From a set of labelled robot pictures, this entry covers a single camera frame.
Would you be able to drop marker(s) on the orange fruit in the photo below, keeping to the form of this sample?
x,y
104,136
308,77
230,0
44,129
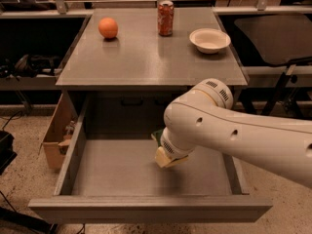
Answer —
x,y
108,28

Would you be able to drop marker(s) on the black headset on shelf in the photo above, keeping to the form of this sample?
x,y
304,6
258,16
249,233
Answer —
x,y
30,66

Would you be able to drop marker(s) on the black drawer handle left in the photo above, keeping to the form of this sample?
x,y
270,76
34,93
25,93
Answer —
x,y
131,101

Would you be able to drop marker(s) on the brown cardboard box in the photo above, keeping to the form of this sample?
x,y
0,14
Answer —
x,y
59,132

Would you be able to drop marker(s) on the grey drawer cabinet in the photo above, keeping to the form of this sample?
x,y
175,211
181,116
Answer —
x,y
140,63

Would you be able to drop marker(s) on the green and yellow sponge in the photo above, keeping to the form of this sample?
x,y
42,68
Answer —
x,y
157,136

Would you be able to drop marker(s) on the white paper bowl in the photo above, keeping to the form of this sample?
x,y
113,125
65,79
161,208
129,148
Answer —
x,y
209,41

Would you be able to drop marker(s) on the black drawer handle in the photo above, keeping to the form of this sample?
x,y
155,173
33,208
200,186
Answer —
x,y
163,101
131,101

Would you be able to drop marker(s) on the black equipment case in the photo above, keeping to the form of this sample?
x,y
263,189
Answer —
x,y
7,154

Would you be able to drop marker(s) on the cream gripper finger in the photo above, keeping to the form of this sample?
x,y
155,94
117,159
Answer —
x,y
164,161

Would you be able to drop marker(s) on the open grey top drawer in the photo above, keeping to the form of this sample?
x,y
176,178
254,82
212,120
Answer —
x,y
109,175

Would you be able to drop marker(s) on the orange soda can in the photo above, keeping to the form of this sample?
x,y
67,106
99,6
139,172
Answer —
x,y
166,13

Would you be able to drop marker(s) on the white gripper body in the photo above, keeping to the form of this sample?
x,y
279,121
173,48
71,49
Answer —
x,y
171,149

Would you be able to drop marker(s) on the black drawer handle right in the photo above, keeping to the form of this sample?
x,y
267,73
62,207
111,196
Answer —
x,y
163,101

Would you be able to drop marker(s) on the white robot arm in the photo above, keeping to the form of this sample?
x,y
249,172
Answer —
x,y
204,117

